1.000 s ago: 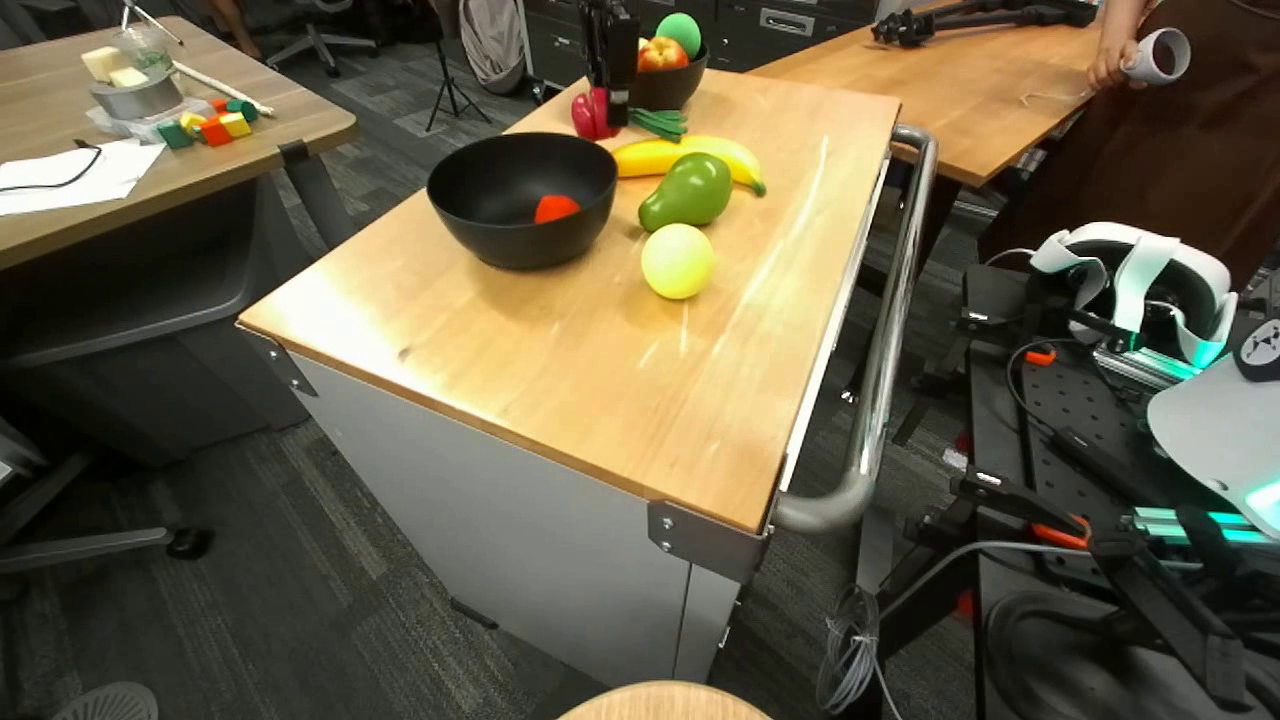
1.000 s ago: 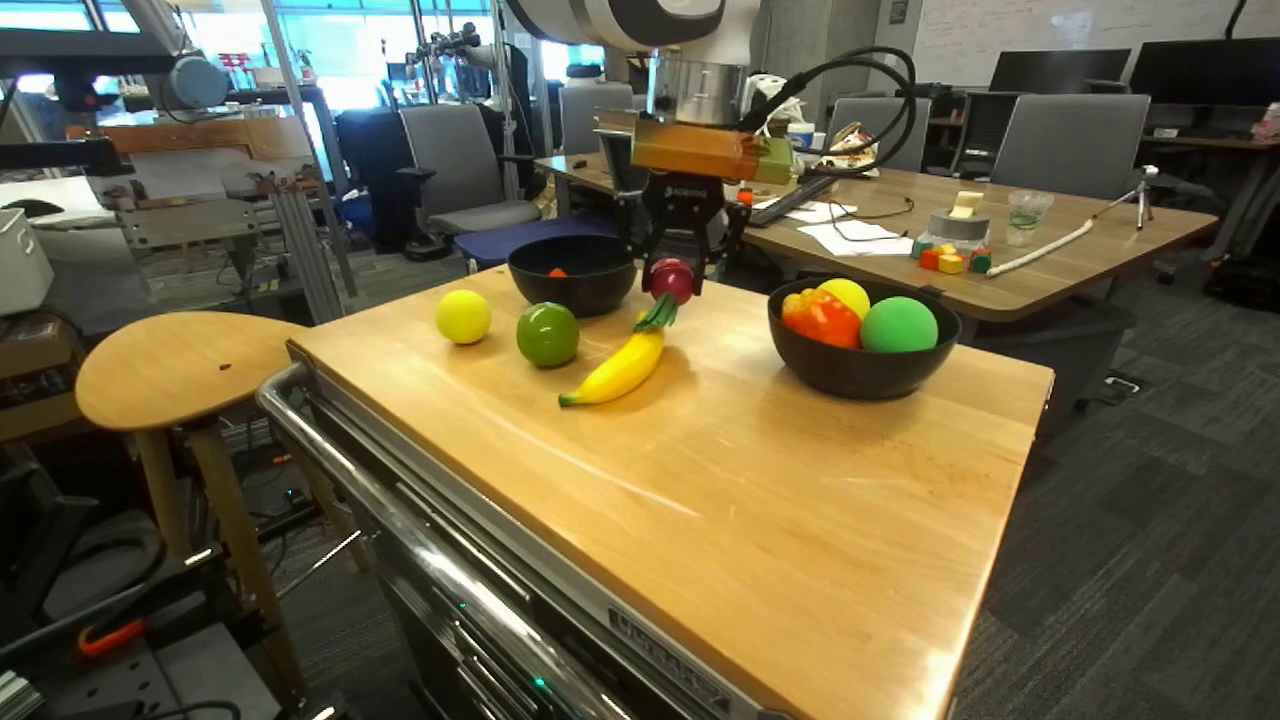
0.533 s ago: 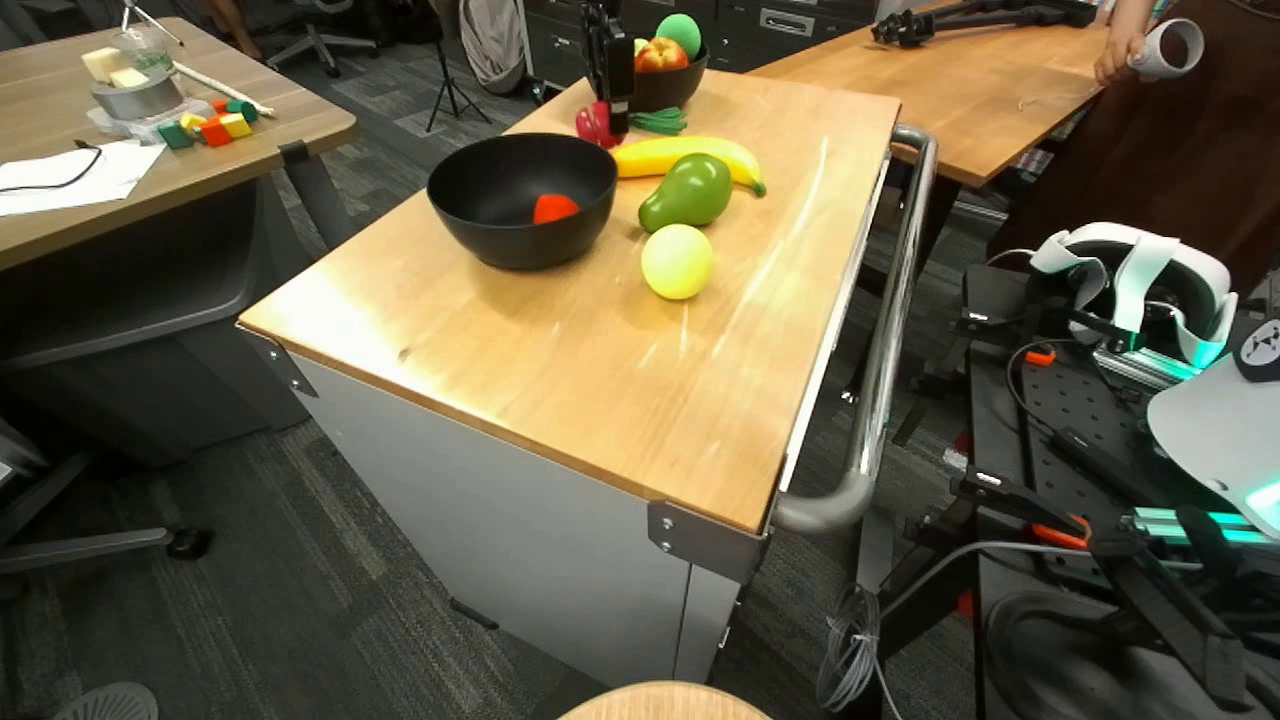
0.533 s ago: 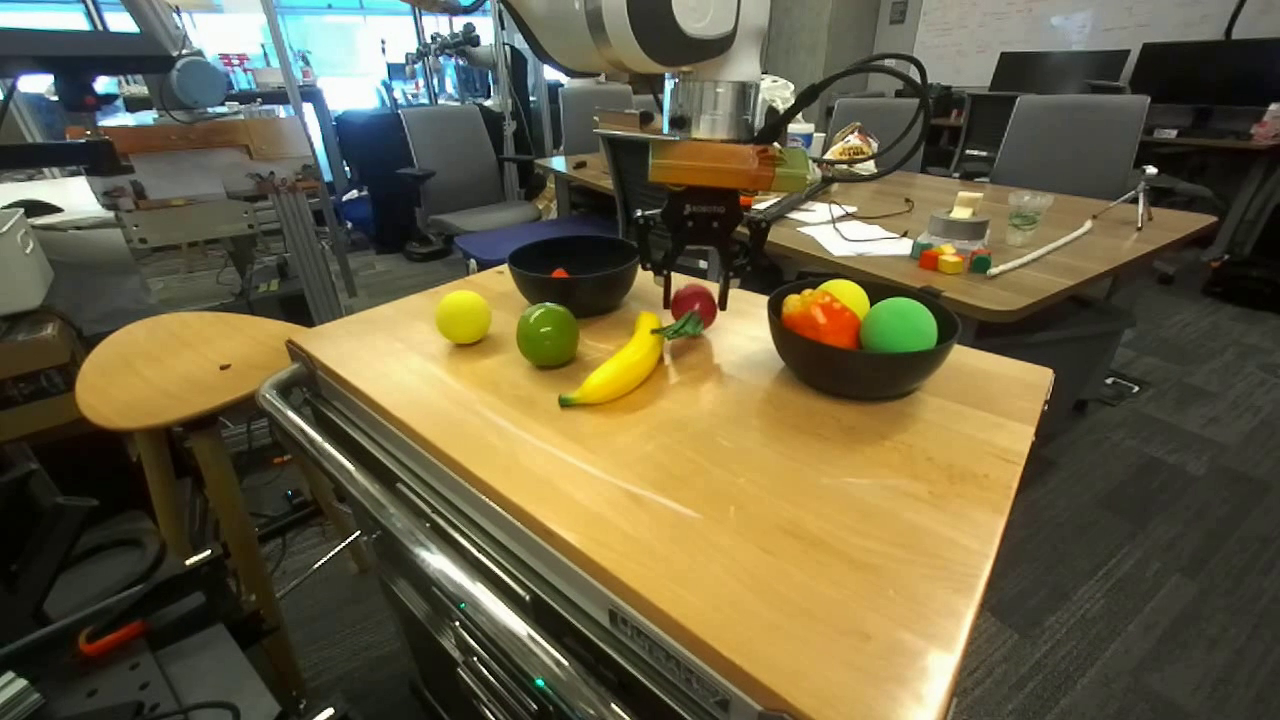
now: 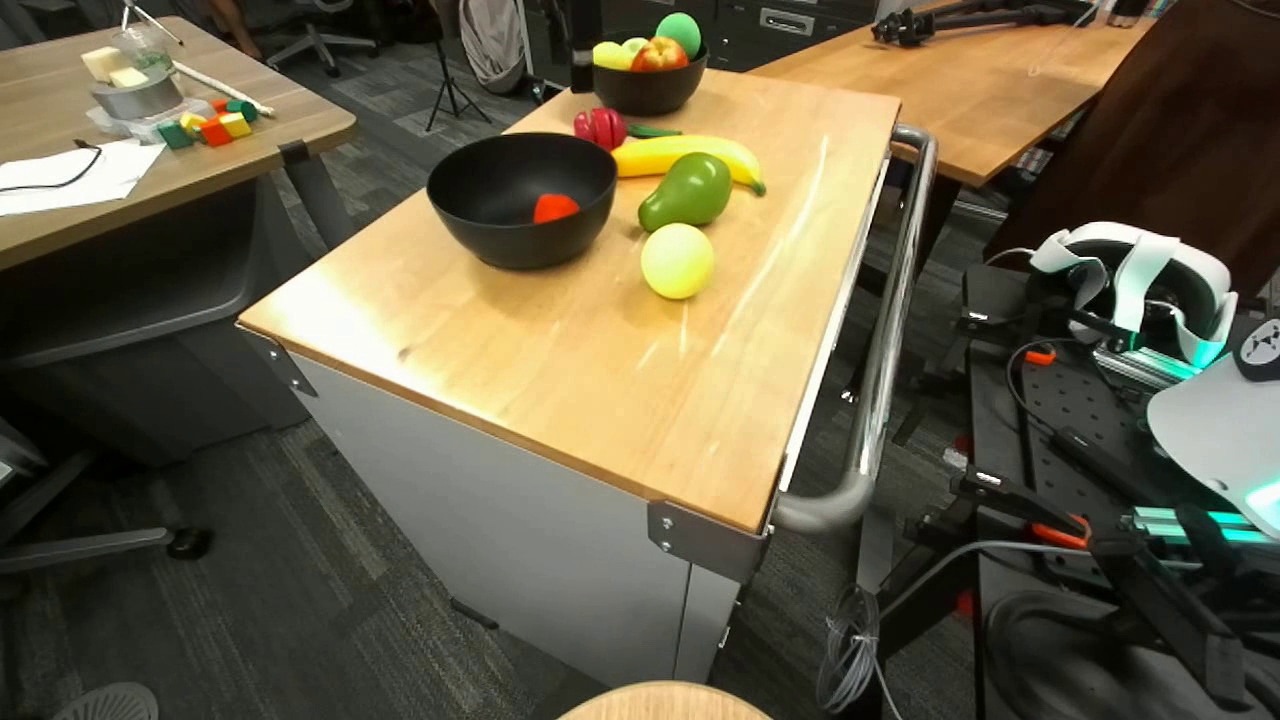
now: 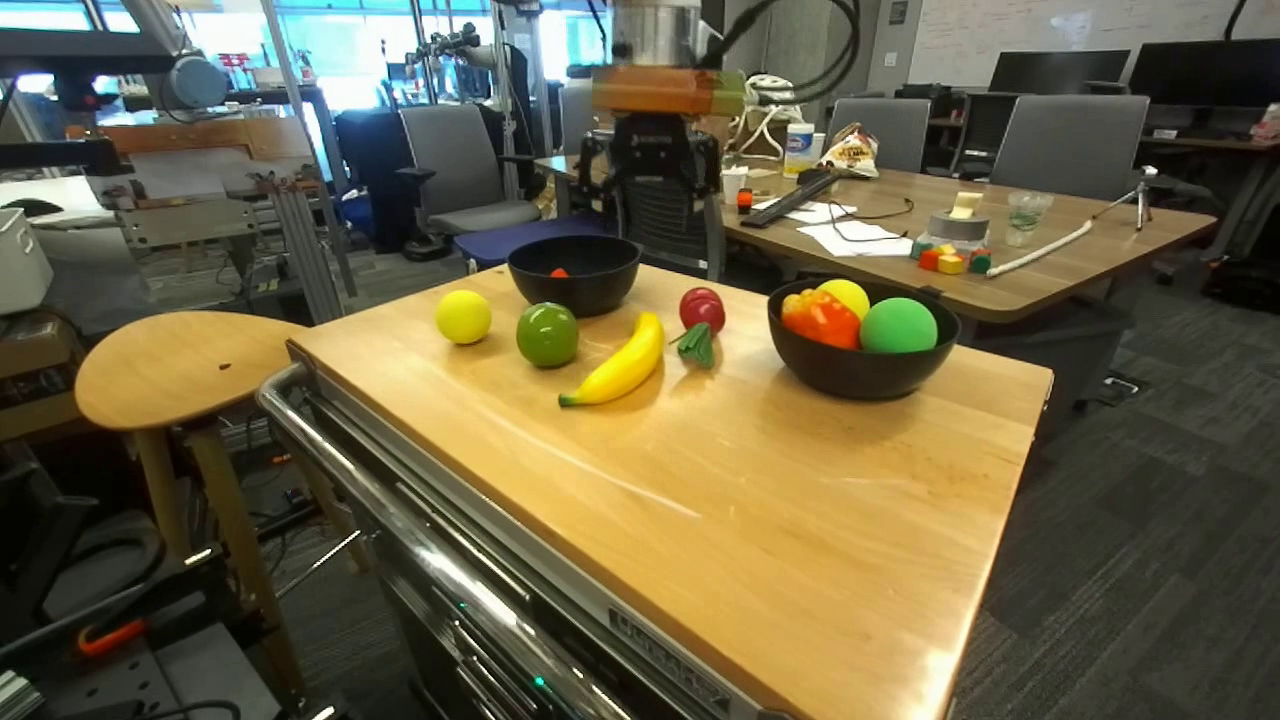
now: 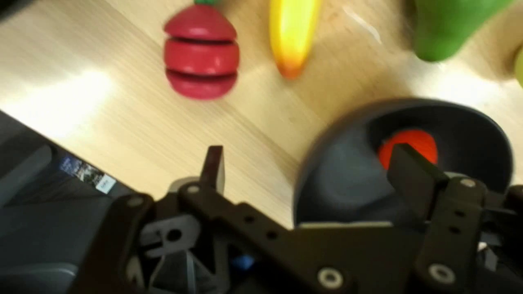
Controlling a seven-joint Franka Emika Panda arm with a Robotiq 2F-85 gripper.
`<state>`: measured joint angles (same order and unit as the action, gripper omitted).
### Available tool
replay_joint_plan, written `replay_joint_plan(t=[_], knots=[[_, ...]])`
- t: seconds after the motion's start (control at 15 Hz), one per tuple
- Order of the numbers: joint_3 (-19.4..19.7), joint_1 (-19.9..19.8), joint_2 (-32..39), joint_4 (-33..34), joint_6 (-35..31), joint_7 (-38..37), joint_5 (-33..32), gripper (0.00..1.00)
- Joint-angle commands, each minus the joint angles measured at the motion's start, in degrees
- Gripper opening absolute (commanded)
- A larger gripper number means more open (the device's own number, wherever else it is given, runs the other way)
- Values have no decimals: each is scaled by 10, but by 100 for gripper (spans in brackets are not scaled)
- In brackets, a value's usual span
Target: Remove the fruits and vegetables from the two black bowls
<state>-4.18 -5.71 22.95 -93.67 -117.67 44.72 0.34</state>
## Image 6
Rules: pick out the white plastic stick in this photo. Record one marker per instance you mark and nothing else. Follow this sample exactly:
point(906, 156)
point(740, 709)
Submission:
point(1045, 244)

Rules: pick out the white paper sheets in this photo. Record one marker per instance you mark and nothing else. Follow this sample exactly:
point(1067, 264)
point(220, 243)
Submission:
point(862, 236)

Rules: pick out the grey round joint fixture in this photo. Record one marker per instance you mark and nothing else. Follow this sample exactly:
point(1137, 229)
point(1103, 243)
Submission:
point(180, 72)

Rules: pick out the black computer monitor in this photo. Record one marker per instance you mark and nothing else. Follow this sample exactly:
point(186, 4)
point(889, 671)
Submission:
point(1206, 69)
point(1060, 69)

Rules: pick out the yellow toy lemon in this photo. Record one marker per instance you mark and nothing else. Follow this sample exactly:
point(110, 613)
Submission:
point(845, 294)

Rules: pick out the yellow toy banana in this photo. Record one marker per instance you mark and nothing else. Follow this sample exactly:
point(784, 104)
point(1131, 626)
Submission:
point(626, 365)

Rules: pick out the grey tape roll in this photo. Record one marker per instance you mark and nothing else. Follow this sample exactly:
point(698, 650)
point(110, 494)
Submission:
point(962, 225)

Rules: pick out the round wooden stool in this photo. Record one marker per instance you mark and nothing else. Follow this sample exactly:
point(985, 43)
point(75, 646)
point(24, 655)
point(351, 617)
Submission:
point(186, 365)

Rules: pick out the clear plastic bag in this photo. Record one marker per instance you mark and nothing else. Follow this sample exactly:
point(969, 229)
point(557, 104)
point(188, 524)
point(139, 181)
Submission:
point(854, 152)

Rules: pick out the green toy pear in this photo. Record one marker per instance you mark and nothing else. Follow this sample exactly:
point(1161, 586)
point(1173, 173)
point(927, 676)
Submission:
point(549, 334)

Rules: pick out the clear plastic cup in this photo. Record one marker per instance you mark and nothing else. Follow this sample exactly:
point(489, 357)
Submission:
point(1028, 209)

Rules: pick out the red toy strawberry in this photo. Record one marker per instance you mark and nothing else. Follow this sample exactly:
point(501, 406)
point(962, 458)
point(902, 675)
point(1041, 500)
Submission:
point(557, 274)

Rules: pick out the grey metal frame rack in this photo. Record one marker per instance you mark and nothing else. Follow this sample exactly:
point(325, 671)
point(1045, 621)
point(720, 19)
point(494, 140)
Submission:
point(174, 223)

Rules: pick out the white box device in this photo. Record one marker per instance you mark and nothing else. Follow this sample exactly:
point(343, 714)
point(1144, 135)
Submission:
point(21, 264)

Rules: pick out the orange toy pepper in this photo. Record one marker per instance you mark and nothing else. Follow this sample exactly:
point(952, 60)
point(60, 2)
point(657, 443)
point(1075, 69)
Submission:
point(820, 321)

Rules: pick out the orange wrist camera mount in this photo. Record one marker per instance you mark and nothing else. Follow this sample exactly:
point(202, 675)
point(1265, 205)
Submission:
point(653, 91)

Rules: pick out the colourful toy blocks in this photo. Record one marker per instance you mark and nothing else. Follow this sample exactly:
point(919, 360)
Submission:
point(948, 257)

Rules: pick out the dark grey office chair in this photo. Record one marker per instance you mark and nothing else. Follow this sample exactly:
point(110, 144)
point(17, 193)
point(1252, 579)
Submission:
point(665, 243)

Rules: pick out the white net bag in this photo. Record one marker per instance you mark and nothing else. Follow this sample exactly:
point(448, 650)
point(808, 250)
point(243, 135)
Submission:
point(779, 115)

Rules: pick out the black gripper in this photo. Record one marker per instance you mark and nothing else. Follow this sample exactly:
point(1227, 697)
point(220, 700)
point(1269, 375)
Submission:
point(665, 144)

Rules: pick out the small silver tripod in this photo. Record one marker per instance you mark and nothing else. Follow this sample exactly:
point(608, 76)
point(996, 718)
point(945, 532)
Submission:
point(1144, 185)

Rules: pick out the yellow-green round toy fruit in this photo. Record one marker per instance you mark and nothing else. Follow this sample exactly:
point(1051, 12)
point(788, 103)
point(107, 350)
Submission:
point(463, 318)

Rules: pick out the black plastic bowl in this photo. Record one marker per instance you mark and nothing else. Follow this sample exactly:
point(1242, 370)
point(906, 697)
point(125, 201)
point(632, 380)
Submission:
point(574, 297)
point(854, 377)

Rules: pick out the long black bar device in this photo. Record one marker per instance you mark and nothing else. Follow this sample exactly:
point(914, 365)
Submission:
point(788, 196)

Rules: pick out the green round toy fruit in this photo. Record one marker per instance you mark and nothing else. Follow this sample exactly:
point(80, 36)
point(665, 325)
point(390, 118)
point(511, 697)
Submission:
point(902, 325)

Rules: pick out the white plastic bottle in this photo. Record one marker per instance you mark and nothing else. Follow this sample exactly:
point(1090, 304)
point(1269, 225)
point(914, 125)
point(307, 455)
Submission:
point(803, 144)

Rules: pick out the large wooden conference table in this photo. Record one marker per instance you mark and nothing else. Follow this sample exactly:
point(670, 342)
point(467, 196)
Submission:
point(1067, 253)

